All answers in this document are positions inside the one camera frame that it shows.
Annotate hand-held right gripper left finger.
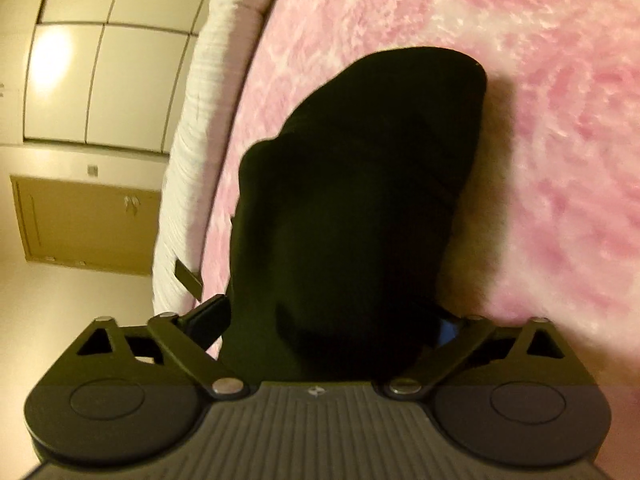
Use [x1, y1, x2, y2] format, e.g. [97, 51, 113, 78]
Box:
[47, 294, 248, 401]

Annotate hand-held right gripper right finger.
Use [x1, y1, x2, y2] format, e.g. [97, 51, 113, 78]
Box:
[385, 314, 583, 401]

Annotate black garment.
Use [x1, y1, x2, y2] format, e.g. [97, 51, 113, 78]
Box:
[220, 46, 489, 382]

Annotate black smartphone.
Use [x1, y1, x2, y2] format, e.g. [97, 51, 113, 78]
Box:
[175, 259, 203, 302]

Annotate brown wooden door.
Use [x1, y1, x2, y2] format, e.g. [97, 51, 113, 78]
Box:
[10, 174, 162, 277]

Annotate white striped duvet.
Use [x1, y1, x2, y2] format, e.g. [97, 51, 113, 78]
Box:
[151, 0, 273, 318]

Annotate pink floral blanket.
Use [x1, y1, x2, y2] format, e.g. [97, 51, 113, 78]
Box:
[200, 0, 640, 480]

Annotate cream wardrobe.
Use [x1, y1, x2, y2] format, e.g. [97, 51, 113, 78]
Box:
[0, 0, 221, 153]

